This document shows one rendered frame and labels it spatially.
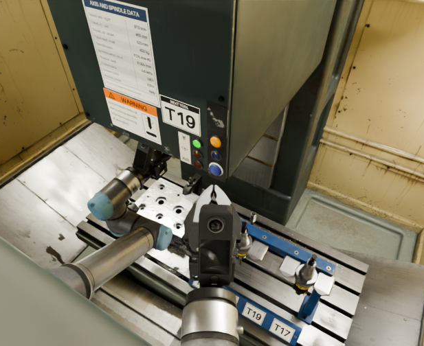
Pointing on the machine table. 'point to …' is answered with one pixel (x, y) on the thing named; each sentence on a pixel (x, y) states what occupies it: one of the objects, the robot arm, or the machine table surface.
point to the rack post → (308, 307)
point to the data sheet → (124, 48)
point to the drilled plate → (176, 202)
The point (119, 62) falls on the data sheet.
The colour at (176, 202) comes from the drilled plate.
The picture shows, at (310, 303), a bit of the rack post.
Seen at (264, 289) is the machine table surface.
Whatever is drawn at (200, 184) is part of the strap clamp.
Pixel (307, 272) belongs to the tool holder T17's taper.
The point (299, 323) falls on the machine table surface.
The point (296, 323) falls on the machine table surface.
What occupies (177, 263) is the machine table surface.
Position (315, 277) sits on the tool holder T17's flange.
